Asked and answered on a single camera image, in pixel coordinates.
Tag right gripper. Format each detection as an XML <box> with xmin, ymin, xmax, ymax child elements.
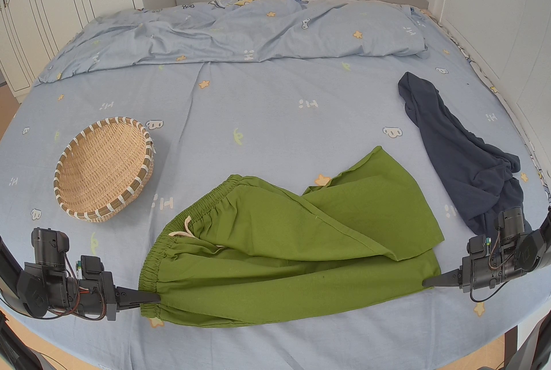
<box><xmin>458</xmin><ymin>255</ymin><xmax>518</xmax><ymax>292</ymax></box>

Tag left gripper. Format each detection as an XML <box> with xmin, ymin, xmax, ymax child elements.
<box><xmin>79</xmin><ymin>272</ymin><xmax>161</xmax><ymax>322</ymax></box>

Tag green shorts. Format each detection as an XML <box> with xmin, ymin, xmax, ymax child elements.
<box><xmin>138</xmin><ymin>146</ymin><xmax>445</xmax><ymax>329</ymax></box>

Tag dark blue garment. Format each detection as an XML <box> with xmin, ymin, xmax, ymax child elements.
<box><xmin>397</xmin><ymin>71</ymin><xmax>526</xmax><ymax>236</ymax></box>

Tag round woven basket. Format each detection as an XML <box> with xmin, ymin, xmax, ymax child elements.
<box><xmin>53</xmin><ymin>116</ymin><xmax>156</xmax><ymax>223</ymax></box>

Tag bed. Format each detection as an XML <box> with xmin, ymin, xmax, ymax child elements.
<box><xmin>0</xmin><ymin>0</ymin><xmax>551</xmax><ymax>362</ymax></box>

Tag pale blue quilt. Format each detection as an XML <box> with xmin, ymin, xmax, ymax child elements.
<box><xmin>34</xmin><ymin>0</ymin><xmax>430</xmax><ymax>87</ymax></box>

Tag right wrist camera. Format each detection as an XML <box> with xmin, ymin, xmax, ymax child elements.
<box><xmin>468</xmin><ymin>233</ymin><xmax>494</xmax><ymax>258</ymax></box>

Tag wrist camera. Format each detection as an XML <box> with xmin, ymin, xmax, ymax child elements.
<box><xmin>76</xmin><ymin>256</ymin><xmax>104</xmax><ymax>280</ymax></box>
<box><xmin>468</xmin><ymin>233</ymin><xmax>494</xmax><ymax>258</ymax></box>

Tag black cable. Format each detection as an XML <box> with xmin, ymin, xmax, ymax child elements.
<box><xmin>469</xmin><ymin>274</ymin><xmax>507</xmax><ymax>303</ymax></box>

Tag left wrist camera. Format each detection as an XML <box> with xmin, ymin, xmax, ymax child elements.
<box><xmin>76</xmin><ymin>256</ymin><xmax>104</xmax><ymax>280</ymax></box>

